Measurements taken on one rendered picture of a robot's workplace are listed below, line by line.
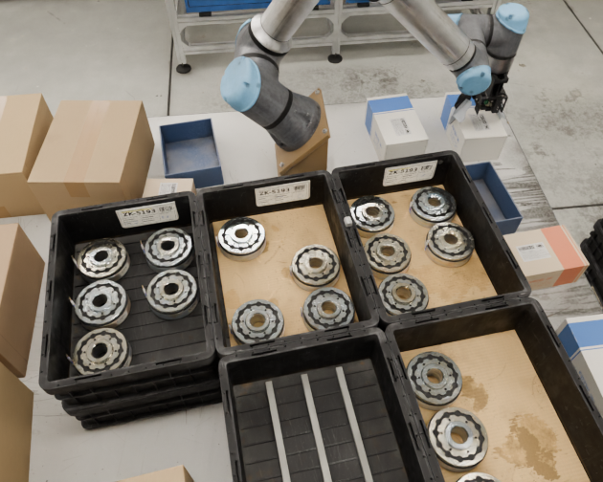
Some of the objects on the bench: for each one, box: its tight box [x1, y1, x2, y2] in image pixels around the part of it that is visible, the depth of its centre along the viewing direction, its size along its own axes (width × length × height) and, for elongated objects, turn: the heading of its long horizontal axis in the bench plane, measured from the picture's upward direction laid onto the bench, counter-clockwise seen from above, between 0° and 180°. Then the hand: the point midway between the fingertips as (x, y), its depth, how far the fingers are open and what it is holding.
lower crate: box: [62, 359, 222, 429], centre depth 117 cm, size 40×30×12 cm
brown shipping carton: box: [0, 93, 54, 220], centre depth 144 cm, size 30×22×16 cm
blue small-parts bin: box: [159, 118, 224, 189], centre depth 151 cm, size 20×15×7 cm
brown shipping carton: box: [27, 100, 155, 222], centre depth 143 cm, size 30×22×16 cm
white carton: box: [439, 92, 507, 163], centre depth 157 cm, size 20×12×9 cm, turn 6°
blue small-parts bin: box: [465, 161, 524, 235], centre depth 141 cm, size 20×15×7 cm
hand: (473, 120), depth 155 cm, fingers closed on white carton, 13 cm apart
